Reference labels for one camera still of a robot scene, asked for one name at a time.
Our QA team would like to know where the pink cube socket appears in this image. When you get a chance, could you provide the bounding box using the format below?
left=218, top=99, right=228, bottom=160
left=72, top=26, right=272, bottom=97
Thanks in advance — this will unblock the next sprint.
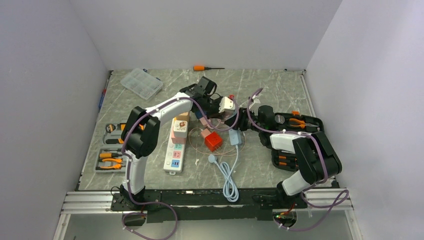
left=170, top=130, right=188, bottom=145

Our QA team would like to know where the blue cube socket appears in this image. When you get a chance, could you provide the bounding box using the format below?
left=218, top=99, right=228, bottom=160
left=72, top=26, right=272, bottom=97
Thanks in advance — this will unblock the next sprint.
left=194, top=110, right=206, bottom=120

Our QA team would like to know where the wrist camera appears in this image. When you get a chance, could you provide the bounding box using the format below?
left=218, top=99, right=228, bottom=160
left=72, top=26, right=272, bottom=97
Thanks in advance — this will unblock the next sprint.
left=218, top=96, right=236, bottom=113
left=248, top=95, right=261, bottom=111

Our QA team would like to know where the light blue power strip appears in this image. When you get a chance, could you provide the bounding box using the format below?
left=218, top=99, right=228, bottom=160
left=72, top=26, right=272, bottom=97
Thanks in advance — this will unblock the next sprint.
left=228, top=129, right=242, bottom=146

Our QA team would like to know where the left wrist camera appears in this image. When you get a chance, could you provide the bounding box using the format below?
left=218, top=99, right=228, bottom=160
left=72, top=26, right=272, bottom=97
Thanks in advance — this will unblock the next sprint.
left=218, top=96, right=236, bottom=113

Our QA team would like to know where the grey tool tray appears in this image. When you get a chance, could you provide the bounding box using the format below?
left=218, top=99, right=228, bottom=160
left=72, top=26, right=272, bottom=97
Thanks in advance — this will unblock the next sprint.
left=94, top=122, right=127, bottom=173

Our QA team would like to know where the beige cube socket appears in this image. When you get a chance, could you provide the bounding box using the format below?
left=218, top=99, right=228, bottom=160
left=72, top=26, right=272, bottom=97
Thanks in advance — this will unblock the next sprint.
left=175, top=112, right=190, bottom=122

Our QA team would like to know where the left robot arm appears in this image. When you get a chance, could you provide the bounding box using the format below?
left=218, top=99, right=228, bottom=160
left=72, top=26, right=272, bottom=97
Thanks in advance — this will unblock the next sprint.
left=119, top=76, right=222, bottom=210

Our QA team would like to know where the light blue cable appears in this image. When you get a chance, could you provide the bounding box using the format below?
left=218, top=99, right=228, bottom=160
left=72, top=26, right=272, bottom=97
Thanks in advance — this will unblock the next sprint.
left=207, top=144, right=241, bottom=204

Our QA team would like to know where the black tool case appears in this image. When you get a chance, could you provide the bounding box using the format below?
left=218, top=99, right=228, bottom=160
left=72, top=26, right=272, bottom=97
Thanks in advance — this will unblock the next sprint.
left=271, top=111, right=324, bottom=172

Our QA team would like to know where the clear plastic screw box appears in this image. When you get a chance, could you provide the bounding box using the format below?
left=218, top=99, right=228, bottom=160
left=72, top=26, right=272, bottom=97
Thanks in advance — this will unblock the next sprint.
left=120, top=68, right=163, bottom=100

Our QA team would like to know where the purple cable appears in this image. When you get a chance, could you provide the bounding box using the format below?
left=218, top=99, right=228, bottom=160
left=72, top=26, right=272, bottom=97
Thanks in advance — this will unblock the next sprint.
left=120, top=96, right=241, bottom=240
left=246, top=87, right=350, bottom=233

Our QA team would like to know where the pink charger plug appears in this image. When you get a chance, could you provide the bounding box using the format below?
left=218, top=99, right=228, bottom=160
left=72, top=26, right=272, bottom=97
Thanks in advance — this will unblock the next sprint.
left=200, top=128, right=212, bottom=139

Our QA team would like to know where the red cube socket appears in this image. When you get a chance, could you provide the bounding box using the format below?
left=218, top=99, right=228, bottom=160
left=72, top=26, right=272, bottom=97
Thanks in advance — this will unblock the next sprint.
left=204, top=132, right=223, bottom=152

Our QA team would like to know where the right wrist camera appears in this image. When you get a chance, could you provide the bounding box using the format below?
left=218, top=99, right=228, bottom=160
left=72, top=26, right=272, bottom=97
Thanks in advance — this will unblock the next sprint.
left=248, top=95, right=261, bottom=111

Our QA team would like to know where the orange handled screwdriver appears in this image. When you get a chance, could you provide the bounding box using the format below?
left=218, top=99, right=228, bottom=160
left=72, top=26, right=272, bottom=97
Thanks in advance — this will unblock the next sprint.
left=192, top=65, right=225, bottom=72

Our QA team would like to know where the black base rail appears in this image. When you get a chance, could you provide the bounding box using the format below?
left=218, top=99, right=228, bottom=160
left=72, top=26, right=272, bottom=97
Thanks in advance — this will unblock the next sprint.
left=110, top=188, right=307, bottom=223

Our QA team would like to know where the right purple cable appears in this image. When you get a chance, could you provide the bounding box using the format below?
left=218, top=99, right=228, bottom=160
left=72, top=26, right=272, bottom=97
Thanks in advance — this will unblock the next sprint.
left=246, top=87, right=350, bottom=233

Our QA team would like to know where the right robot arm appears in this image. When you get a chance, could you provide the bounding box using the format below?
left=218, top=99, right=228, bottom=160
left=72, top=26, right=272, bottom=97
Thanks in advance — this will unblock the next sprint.
left=224, top=105, right=343, bottom=208

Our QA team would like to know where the white power strip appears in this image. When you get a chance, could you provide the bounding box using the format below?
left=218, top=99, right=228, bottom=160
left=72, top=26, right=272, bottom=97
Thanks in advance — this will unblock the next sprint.
left=163, top=118, right=186, bottom=175

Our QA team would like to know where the white cube socket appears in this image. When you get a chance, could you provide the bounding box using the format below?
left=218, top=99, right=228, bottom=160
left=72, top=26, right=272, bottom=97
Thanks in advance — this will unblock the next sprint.
left=172, top=120, right=188, bottom=139

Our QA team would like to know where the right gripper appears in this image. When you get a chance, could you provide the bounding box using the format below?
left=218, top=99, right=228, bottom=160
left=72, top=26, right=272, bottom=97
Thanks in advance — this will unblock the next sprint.
left=223, top=107, right=264, bottom=133

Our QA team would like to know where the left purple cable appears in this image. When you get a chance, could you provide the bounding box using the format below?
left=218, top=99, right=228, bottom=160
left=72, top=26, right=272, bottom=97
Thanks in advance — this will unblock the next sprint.
left=120, top=96, right=241, bottom=240

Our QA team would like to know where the thin pink wire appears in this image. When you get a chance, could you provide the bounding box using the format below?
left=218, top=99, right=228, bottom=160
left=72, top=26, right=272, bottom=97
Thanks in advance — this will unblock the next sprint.
left=187, top=125, right=247, bottom=157

